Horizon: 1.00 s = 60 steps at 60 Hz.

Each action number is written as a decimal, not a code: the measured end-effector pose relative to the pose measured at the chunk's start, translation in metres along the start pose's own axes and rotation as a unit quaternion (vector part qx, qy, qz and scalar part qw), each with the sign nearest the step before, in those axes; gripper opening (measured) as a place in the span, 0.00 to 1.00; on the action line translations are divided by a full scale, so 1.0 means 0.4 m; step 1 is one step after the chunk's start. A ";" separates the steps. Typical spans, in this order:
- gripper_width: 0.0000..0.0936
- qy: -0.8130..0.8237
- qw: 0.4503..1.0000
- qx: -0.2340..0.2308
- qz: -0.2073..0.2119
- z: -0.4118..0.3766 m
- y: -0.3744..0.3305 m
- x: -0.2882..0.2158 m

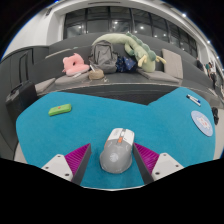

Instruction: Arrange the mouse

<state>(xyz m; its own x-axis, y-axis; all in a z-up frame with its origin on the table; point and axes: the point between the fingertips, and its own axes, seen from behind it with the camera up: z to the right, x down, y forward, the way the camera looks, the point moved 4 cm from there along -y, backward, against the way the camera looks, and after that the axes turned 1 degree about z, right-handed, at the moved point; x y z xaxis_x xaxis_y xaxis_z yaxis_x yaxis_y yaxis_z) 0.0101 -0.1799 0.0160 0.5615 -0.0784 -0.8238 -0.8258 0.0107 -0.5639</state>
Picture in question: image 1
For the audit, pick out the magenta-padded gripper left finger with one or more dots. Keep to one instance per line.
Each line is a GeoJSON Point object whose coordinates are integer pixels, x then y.
{"type": "Point", "coordinates": [77, 160]}

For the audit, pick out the person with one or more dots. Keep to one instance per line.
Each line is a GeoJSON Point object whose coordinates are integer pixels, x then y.
{"type": "Point", "coordinates": [210, 73]}

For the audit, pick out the grey backpack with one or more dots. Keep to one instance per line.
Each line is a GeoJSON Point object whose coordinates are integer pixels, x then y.
{"type": "Point", "coordinates": [102, 55]}

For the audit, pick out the grey small seat cushion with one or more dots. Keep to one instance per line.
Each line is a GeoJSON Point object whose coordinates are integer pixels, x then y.
{"type": "Point", "coordinates": [44, 85]}

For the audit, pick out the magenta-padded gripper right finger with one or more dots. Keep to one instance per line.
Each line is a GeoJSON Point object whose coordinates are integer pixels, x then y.
{"type": "Point", "coordinates": [148, 159]}

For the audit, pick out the grey stepped bench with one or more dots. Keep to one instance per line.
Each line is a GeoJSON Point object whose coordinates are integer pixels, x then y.
{"type": "Point", "coordinates": [50, 63]}

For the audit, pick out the grey square upright cushion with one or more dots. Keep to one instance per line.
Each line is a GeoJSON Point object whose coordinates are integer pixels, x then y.
{"type": "Point", "coordinates": [172, 63]}

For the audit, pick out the tan woven hat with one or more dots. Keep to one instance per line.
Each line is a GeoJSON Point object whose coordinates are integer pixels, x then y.
{"type": "Point", "coordinates": [96, 75]}

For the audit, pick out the white marker blue cap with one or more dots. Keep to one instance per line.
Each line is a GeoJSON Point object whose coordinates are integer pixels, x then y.
{"type": "Point", "coordinates": [197, 100]}

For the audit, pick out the pink plush cushion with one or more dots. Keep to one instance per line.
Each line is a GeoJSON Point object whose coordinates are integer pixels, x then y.
{"type": "Point", "coordinates": [74, 66]}

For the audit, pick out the dark glass window wall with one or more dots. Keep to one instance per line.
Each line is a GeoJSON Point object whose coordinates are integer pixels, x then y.
{"type": "Point", "coordinates": [100, 25]}

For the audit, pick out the grey round seat cushion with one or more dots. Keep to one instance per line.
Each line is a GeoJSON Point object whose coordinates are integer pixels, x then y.
{"type": "Point", "coordinates": [70, 80]}

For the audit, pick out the green dragon plush toy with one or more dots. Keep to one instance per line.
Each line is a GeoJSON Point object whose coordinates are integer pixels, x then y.
{"type": "Point", "coordinates": [140, 50]}

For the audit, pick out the black suitcase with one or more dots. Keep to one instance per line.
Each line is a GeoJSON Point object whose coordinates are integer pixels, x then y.
{"type": "Point", "coordinates": [20, 100]}

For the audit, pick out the grey computer mouse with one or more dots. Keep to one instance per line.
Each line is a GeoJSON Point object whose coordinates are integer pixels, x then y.
{"type": "Point", "coordinates": [116, 153]}

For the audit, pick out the round pale blue mouse pad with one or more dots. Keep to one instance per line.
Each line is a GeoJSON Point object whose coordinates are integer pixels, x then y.
{"type": "Point", "coordinates": [202, 123]}

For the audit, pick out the black bag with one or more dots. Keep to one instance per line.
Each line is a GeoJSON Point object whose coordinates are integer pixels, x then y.
{"type": "Point", "coordinates": [215, 116]}

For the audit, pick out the grey flat seat cushion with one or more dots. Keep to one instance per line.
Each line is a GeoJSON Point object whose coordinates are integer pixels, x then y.
{"type": "Point", "coordinates": [158, 76]}

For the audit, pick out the dark blue patterned bag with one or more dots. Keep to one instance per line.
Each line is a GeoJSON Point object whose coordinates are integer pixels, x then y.
{"type": "Point", "coordinates": [126, 64]}

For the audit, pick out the green eraser block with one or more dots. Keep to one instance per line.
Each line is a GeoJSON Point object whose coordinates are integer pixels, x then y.
{"type": "Point", "coordinates": [60, 109]}

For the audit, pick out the ceiling lights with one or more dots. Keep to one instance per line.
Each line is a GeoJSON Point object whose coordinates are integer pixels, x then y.
{"type": "Point", "coordinates": [183, 15]}

